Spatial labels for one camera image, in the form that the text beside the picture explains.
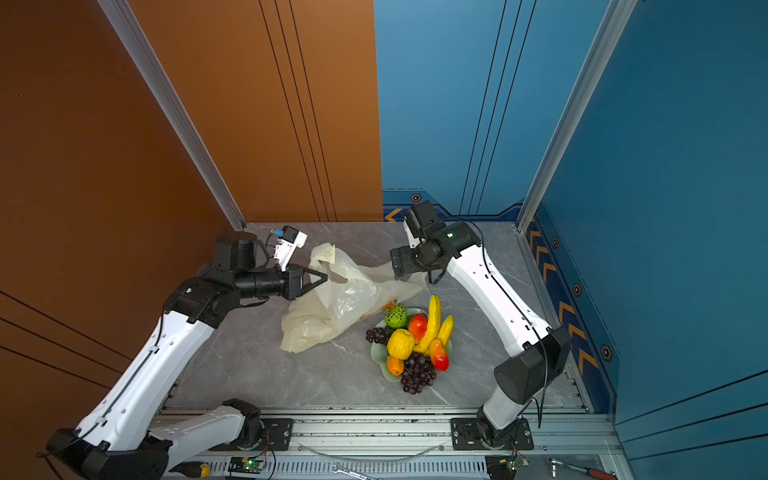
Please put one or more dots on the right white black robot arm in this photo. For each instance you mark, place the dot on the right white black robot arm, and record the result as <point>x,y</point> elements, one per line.
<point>538,352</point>

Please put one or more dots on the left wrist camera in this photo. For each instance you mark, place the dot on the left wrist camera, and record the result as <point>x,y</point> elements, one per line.
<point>288,240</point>

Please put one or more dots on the green circuit board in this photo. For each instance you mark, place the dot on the green circuit board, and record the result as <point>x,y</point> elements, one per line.
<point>245,466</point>
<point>512,465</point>

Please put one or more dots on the red yellow mango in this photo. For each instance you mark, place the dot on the red yellow mango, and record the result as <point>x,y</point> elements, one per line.
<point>438,356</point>

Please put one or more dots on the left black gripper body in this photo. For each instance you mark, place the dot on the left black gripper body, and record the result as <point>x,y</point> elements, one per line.
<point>271,283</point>

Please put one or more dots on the right green circuit board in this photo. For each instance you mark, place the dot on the right green circuit board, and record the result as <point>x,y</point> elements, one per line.
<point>512,465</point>

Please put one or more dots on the yellow black screwdriver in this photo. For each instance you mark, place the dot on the yellow black screwdriver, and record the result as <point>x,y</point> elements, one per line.
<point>192,469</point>

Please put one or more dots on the green custard apple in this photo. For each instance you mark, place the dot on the green custard apple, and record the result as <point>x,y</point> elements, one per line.
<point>396,317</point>

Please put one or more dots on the yellow banana bunch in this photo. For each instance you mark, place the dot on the yellow banana bunch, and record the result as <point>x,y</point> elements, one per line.
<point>437,327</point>

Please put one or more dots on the red handled tool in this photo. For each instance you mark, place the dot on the red handled tool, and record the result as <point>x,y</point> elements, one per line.
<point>557,464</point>

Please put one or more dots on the small purple grape bunch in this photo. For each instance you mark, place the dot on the small purple grape bunch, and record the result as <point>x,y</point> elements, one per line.
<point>379,335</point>

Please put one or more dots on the yellow ribbed fruit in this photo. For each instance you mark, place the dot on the yellow ribbed fruit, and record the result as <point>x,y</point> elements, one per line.
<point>401,344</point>

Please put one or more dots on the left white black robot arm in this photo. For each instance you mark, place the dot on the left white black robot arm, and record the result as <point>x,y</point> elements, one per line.
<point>116,439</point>

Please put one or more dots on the aluminium front rail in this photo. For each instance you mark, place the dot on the aluminium front rail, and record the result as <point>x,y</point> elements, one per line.
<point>415,443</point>

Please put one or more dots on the translucent plastic bag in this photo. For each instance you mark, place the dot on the translucent plastic bag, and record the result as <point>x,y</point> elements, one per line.
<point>351,293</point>

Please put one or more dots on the silver wrench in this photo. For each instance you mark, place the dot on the silver wrench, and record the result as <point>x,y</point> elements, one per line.
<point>341,470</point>

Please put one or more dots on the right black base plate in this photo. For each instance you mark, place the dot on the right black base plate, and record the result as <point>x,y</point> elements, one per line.
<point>465,433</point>

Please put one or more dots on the left green circuit board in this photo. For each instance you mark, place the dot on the left green circuit board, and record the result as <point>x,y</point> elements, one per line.
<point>245,466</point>

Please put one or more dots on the red apple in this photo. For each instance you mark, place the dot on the red apple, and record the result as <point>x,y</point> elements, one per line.
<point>417,326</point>

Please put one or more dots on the light green fruit plate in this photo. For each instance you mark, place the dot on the light green fruit plate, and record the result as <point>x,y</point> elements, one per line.
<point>379,354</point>

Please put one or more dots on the small orange mango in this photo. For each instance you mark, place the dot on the small orange mango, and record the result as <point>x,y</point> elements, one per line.
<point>395,366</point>

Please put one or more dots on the large purple grape bunch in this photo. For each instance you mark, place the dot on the large purple grape bunch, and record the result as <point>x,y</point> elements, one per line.
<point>419,373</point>

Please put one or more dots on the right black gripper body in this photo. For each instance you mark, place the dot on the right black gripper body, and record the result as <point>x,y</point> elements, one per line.
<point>413,259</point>

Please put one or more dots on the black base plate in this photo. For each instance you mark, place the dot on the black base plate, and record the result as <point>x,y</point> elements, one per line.
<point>272,434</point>
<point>465,433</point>

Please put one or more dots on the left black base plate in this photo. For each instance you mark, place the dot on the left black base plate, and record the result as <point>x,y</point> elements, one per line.
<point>272,434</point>

